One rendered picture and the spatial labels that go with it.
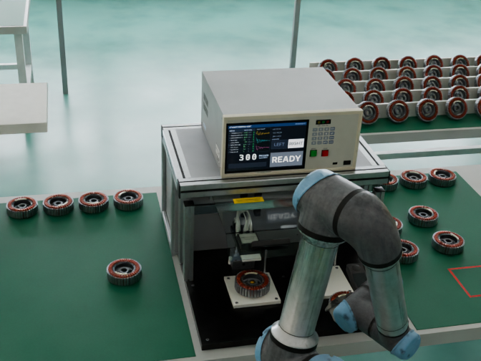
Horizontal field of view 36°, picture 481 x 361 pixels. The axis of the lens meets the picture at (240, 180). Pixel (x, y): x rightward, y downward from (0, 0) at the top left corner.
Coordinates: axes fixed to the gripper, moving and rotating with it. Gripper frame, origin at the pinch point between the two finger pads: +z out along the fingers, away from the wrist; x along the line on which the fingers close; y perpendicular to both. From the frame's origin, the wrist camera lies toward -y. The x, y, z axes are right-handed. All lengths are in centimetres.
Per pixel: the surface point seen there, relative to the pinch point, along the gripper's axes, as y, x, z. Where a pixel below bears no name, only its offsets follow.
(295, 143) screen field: -49, -10, -10
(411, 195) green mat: -53, 55, 51
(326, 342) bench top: 9.4, -7.1, 4.0
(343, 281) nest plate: -11.5, 6.2, 15.7
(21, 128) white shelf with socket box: -69, -92, 10
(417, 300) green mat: -2.1, 28.5, 12.2
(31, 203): -61, -93, 55
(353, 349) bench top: 12.1, 1.3, 5.4
